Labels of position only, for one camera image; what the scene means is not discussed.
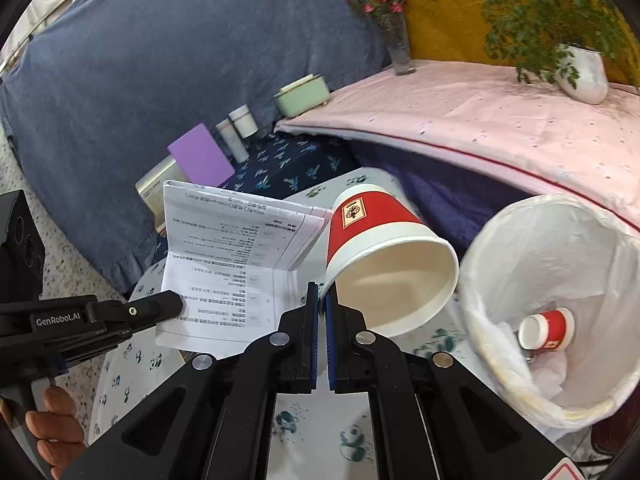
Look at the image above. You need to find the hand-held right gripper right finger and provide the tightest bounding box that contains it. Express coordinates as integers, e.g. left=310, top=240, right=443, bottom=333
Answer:
left=324, top=290, right=576, bottom=480

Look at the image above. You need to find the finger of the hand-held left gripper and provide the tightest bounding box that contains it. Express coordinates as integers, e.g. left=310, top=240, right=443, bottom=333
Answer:
left=55, top=321, right=157, bottom=369
left=96, top=291, right=185, bottom=335

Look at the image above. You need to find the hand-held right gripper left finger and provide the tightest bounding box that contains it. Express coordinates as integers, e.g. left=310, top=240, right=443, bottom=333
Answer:
left=60, top=281, right=321, bottom=480

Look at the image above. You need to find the printed white paper sheet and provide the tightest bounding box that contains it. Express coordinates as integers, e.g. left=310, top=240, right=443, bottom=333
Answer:
left=155, top=180, right=333, bottom=361

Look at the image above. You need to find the red paper cup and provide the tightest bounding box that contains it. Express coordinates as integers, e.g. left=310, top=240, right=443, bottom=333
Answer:
left=324, top=184, right=460, bottom=338
left=517, top=308, right=575, bottom=352

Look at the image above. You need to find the white tissue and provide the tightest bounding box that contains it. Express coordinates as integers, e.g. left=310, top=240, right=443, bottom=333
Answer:
left=500, top=324, right=569, bottom=402

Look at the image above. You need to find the bin with white plastic liner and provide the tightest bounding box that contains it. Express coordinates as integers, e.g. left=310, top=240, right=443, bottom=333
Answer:
left=457, top=194, right=640, bottom=443

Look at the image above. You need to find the person's left hand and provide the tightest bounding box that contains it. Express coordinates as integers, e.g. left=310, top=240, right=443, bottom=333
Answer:
left=0, top=387, right=90, bottom=480

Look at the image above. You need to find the panda print tablecloth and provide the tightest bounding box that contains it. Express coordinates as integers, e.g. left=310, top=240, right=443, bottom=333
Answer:
left=90, top=167, right=481, bottom=480

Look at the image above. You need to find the silver white box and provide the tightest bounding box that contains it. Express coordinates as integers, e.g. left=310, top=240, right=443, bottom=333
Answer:
left=135, top=155, right=187, bottom=233

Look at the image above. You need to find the purple notebook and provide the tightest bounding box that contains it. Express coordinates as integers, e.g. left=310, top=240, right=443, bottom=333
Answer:
left=166, top=123, right=236, bottom=188

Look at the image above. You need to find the slim white bottle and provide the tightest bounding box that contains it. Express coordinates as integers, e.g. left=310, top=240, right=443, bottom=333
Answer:
left=215, top=120, right=250, bottom=162

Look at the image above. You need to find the navy floral cloth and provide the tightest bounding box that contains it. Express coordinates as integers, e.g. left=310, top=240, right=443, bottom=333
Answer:
left=150, top=132, right=358, bottom=266

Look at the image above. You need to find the purple cloth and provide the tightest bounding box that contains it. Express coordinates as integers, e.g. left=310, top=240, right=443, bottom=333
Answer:
left=347, top=140, right=531, bottom=256

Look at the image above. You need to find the white bottle with dark base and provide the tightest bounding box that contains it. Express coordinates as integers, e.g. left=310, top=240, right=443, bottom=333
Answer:
left=228, top=104, right=259, bottom=140

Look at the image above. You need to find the pale green box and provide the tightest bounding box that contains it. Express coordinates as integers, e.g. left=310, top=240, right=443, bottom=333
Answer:
left=273, top=74, right=332, bottom=117

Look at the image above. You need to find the blue grey blanket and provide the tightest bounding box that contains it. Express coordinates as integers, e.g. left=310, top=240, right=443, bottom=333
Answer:
left=0, top=0, right=401, bottom=296

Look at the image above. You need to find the pink cloth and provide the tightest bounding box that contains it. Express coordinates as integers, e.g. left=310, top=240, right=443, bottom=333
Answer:
left=275, top=59, right=640, bottom=233

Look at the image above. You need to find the glass vase with pink flowers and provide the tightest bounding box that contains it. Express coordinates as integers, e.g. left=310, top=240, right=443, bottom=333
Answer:
left=346, top=0, right=417, bottom=77

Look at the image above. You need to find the yellow cloth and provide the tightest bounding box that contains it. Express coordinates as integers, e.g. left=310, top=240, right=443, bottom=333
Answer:
left=377, top=0, right=640, bottom=86

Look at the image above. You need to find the green plant in white pot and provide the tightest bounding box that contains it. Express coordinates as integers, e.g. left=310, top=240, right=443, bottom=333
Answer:
left=422, top=0, right=631, bottom=106

